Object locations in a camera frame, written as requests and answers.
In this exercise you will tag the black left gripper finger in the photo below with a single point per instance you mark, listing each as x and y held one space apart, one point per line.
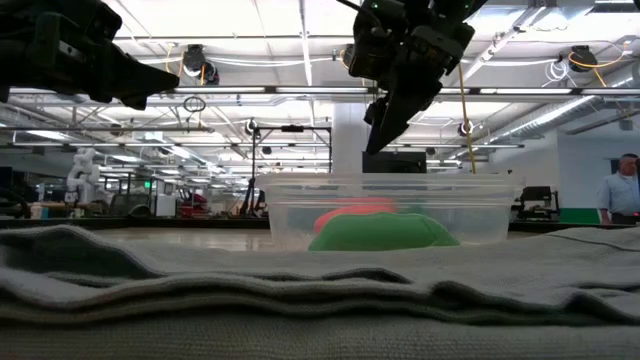
145 85
145 71

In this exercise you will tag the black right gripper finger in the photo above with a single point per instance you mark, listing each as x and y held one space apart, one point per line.
375 111
400 115

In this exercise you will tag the orange toy carrot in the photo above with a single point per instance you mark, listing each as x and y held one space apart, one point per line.
350 207

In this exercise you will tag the green toy pea pod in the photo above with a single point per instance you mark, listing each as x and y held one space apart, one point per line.
385 232

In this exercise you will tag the black background robot arm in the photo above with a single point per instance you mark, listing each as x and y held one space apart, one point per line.
252 200

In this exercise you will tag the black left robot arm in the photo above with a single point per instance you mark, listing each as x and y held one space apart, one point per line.
10 50

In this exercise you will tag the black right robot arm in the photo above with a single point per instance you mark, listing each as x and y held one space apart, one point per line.
450 7

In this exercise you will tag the clear plastic tupperware container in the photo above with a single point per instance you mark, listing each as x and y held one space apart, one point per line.
475 220

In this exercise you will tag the black monitor screen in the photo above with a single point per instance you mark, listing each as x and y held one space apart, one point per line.
400 162

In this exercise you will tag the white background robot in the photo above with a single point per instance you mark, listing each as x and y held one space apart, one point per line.
82 175

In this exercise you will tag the red machine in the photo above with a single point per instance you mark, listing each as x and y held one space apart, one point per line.
192 204

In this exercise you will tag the black robot workstation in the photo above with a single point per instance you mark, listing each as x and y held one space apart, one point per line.
537 200

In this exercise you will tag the grey folded cloth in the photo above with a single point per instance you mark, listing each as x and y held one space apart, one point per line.
320 300

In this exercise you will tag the green panel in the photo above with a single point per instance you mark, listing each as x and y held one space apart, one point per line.
580 216

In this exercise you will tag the person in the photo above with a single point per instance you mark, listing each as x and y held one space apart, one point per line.
620 192

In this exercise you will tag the black metal gantry frame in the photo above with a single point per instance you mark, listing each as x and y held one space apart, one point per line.
292 128

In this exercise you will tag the black metal table frame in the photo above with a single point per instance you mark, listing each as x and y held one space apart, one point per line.
150 222

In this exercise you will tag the silver ventilation duct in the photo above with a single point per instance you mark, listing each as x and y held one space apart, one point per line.
550 117

